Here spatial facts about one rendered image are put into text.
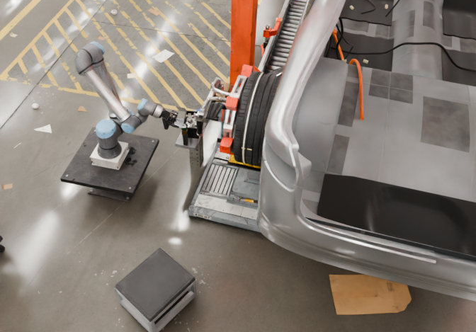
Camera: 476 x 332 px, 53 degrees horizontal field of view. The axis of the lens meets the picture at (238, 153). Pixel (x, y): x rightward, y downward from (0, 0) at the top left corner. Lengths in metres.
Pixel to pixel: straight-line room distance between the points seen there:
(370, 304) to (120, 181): 2.06
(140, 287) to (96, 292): 0.52
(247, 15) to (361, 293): 2.14
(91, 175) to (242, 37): 1.58
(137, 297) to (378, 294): 1.70
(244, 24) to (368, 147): 1.24
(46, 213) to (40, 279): 0.60
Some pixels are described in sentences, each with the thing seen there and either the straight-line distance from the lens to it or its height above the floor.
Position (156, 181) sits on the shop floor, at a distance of 4.16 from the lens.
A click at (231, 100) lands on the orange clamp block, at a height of 1.15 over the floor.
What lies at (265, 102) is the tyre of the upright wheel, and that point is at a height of 1.15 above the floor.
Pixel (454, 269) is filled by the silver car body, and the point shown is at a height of 1.17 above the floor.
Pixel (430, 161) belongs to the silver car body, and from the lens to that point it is 3.25.
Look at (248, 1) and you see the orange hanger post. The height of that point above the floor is 1.49.
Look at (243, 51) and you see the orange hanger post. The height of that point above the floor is 1.08.
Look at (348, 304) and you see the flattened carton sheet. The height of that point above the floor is 0.01.
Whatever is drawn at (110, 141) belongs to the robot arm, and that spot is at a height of 0.55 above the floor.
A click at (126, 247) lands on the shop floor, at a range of 3.81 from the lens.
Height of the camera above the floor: 3.17
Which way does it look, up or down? 47 degrees down
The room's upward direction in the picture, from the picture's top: 2 degrees clockwise
